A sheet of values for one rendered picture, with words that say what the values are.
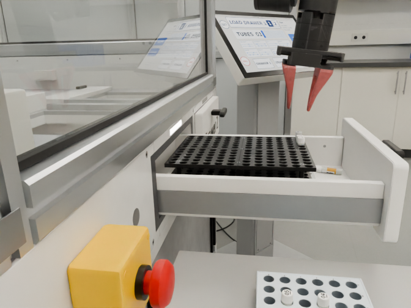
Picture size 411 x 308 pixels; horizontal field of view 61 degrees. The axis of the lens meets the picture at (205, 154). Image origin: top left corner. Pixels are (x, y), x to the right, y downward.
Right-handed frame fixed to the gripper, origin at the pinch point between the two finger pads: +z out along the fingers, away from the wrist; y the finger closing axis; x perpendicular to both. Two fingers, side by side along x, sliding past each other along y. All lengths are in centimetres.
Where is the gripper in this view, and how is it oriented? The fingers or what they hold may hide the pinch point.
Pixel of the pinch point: (298, 104)
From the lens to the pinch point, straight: 62.3
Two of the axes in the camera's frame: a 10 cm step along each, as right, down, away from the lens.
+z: -1.0, 9.4, 3.3
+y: -9.8, -1.5, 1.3
